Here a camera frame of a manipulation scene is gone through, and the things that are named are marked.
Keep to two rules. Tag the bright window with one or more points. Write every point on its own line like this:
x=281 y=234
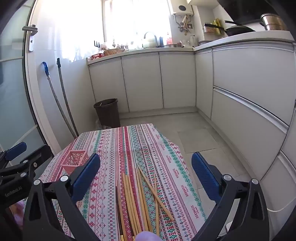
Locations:
x=138 y=18

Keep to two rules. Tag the patterned striped tablecloth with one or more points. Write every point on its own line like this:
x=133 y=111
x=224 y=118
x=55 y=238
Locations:
x=161 y=162

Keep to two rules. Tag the white base cabinet with drawers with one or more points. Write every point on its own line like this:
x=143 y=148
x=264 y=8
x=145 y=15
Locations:
x=242 y=69

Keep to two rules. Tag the dark brown chopstick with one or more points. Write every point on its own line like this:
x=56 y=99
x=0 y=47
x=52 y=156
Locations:
x=118 y=208

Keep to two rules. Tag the white water heater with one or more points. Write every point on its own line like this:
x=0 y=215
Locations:
x=181 y=7

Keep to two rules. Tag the black range hood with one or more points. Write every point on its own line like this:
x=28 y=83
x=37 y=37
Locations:
x=242 y=9

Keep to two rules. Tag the frosted glass door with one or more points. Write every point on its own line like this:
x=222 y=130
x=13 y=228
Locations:
x=13 y=92

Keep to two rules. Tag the dark brown trash bin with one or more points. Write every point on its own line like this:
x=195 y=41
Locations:
x=107 y=113

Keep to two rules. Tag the pale green container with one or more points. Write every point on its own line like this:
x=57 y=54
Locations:
x=148 y=43

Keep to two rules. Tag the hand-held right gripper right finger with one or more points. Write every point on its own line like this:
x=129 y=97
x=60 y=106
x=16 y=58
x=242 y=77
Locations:
x=204 y=176

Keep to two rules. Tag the steel kitchen faucet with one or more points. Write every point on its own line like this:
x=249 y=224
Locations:
x=153 y=37

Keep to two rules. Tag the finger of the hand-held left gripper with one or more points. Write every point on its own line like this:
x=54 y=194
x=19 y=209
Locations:
x=16 y=148
x=39 y=157

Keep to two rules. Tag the steel cooking pot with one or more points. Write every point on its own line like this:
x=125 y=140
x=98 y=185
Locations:
x=274 y=22

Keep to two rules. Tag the blue bottle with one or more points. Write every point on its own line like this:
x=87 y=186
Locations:
x=161 y=41

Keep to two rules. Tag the black wok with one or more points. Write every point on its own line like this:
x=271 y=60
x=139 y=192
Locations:
x=238 y=31

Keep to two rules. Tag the bundle of wooden chopsticks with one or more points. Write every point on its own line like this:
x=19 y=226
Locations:
x=138 y=208

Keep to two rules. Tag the steel basin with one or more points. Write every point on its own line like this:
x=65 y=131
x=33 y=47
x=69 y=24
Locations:
x=173 y=45

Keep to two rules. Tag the yellow green packet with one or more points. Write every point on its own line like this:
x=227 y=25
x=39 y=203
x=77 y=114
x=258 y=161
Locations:
x=217 y=25

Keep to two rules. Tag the person's right hand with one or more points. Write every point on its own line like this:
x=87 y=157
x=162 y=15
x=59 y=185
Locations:
x=148 y=236

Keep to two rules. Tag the red label bottle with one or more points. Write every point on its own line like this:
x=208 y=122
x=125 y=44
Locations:
x=168 y=39

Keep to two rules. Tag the white base cabinet with doors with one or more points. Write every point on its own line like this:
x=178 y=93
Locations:
x=138 y=81

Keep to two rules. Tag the person's left hand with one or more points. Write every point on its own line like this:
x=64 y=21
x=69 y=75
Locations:
x=18 y=213

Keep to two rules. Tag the pink plastic lattice basket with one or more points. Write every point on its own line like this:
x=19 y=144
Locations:
x=74 y=158

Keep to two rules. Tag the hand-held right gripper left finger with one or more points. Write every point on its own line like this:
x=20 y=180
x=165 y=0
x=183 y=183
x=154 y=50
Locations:
x=86 y=176

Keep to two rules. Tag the red plastic basket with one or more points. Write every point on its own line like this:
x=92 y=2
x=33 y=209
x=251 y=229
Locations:
x=97 y=55

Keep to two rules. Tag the steel bowl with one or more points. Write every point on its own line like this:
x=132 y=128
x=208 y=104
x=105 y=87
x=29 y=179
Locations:
x=204 y=42

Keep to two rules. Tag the white electric kettle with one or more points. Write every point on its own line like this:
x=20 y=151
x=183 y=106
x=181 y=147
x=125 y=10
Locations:
x=193 y=41

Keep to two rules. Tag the crumpled plastic bag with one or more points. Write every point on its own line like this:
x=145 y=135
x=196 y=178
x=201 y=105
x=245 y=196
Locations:
x=101 y=125

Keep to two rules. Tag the wicker basket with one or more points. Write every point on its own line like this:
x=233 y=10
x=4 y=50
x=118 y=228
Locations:
x=113 y=52

